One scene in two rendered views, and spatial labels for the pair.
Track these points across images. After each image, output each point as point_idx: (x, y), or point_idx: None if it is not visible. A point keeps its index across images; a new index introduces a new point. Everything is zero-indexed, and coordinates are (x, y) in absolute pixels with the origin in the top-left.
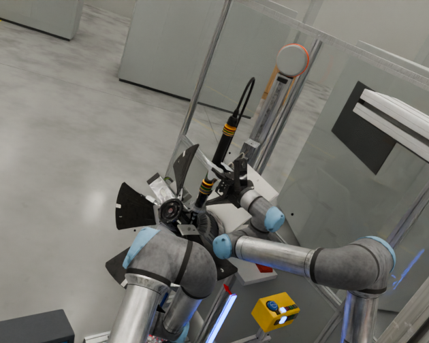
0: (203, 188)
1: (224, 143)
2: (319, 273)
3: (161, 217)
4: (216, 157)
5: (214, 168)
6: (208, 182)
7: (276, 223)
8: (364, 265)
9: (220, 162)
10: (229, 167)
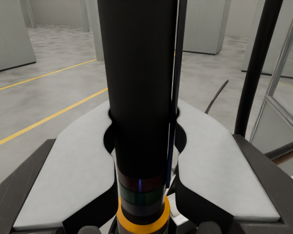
0: (119, 233)
1: None
2: None
3: (112, 232)
4: (104, 62)
5: (47, 151)
6: (125, 214)
7: None
8: None
9: (173, 105)
10: (240, 149)
